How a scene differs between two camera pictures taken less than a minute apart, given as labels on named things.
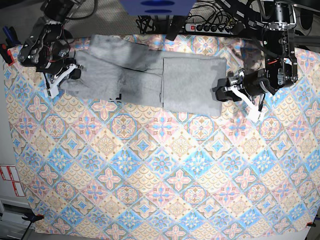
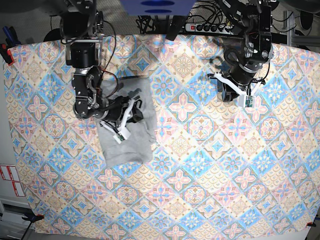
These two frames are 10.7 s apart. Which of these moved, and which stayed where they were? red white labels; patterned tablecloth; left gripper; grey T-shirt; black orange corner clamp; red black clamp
Moved: left gripper; grey T-shirt
Stayed: patterned tablecloth; red white labels; black orange corner clamp; red black clamp
